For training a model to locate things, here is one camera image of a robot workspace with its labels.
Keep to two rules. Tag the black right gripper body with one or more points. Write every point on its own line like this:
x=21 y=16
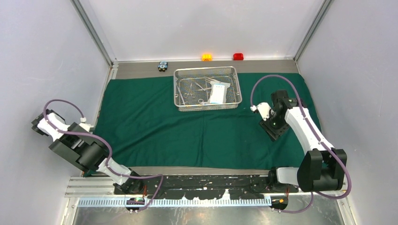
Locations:
x=274 y=125

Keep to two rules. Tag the white sterile packet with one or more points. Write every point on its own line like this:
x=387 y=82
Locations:
x=218 y=94

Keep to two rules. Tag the green surgical drape cloth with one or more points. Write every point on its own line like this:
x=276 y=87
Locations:
x=140 y=121

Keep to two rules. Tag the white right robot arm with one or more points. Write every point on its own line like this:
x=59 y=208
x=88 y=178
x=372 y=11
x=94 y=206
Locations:
x=323 y=166

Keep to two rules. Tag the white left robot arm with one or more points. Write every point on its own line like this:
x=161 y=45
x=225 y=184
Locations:
x=88 y=154

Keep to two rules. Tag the steel surgical forceps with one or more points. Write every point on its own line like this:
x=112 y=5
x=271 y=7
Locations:
x=185 y=90

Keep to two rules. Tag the metal mesh instrument tray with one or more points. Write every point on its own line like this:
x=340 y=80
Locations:
x=226 y=75

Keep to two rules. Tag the red toy block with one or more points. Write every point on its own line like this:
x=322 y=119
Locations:
x=238 y=56

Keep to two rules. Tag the yellow toy block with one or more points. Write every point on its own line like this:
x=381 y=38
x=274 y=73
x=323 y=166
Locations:
x=206 y=57

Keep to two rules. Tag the blue owl toy block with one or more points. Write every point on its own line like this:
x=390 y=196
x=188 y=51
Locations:
x=163 y=66

